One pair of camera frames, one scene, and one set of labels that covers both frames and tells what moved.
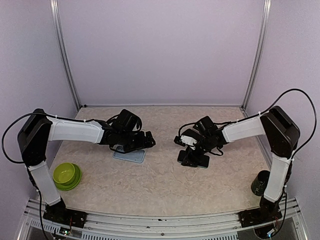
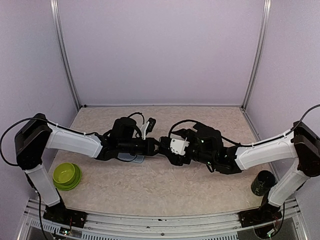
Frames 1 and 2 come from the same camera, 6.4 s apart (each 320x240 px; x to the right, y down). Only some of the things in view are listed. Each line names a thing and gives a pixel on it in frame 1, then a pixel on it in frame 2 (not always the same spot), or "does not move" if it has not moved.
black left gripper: x=142 y=143 → x=150 y=148
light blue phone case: x=137 y=156 does not move
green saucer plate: x=74 y=181 does not move
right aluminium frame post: x=265 y=23 does not move
